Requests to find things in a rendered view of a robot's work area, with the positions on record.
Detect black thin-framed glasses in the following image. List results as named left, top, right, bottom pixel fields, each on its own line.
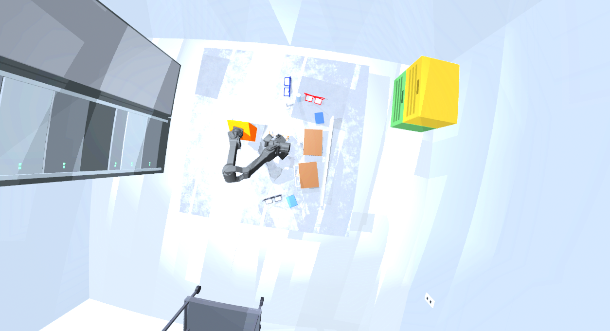
left=262, top=194, right=282, bottom=205

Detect light blue flat square pad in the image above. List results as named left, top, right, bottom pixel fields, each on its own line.
left=315, top=112, right=324, bottom=124
left=286, top=195, right=298, bottom=208

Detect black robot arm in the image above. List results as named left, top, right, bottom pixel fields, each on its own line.
left=222, top=126, right=290, bottom=184

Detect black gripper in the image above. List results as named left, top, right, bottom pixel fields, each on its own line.
left=264, top=134, right=288, bottom=160

